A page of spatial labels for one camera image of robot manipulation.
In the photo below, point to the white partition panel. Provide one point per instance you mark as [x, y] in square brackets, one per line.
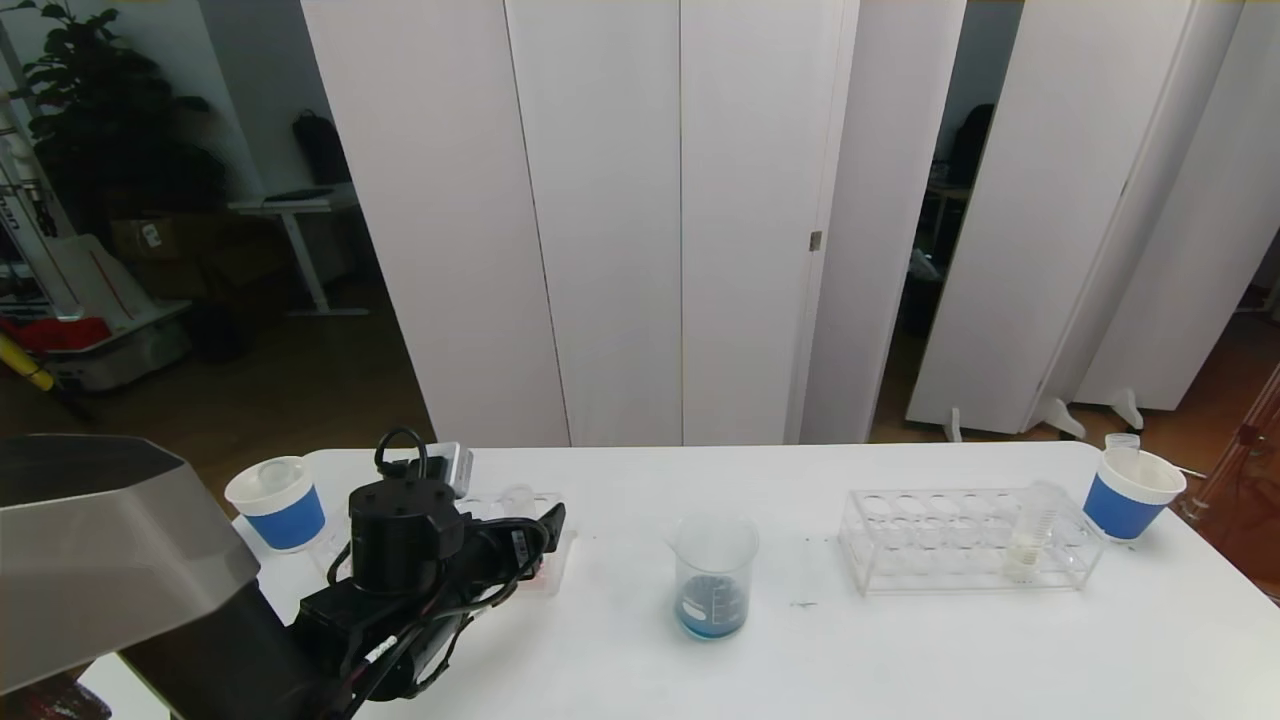
[610, 200]
[430, 200]
[870, 200]
[1150, 180]
[1200, 250]
[1040, 200]
[750, 200]

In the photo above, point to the red pigment test tube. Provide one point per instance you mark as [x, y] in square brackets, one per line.
[1122, 441]
[518, 498]

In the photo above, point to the white upright machine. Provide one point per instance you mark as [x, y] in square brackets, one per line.
[20, 220]

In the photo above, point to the red plastic item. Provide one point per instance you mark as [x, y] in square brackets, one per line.
[60, 335]

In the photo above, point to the transparent acrylic frame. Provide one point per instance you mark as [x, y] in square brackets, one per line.
[1250, 470]

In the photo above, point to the brown cardboard box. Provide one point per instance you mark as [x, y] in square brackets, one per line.
[170, 240]

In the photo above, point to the black and silver left robot arm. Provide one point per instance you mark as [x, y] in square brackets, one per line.
[120, 560]

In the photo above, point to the white partition foot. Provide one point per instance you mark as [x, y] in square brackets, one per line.
[952, 427]
[1128, 410]
[1062, 418]

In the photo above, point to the black bin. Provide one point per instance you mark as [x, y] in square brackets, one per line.
[220, 335]

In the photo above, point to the pale liquid test tube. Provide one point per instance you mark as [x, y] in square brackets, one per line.
[1030, 540]

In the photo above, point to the clear acrylic test tube rack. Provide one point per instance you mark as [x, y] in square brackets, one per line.
[960, 578]
[480, 505]

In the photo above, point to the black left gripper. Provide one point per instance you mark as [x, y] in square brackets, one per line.
[523, 548]

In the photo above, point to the white standing desk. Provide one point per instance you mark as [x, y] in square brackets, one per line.
[290, 207]

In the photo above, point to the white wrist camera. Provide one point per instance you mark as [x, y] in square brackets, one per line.
[445, 468]

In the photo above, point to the black chair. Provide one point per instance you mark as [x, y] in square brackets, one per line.
[970, 145]

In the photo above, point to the blue pigment test tube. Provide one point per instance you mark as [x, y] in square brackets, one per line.
[280, 473]

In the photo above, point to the clear glass beaker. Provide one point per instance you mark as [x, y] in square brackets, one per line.
[715, 560]

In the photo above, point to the dark green potted plant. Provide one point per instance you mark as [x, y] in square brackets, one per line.
[110, 130]

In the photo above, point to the black backpack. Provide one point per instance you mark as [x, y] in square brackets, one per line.
[320, 150]

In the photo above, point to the blue and white paper cup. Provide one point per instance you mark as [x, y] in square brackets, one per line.
[1120, 505]
[285, 520]

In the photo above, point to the white flat board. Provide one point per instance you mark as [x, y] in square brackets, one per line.
[100, 280]

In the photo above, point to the grey plastic crate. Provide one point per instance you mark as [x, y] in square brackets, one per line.
[130, 362]

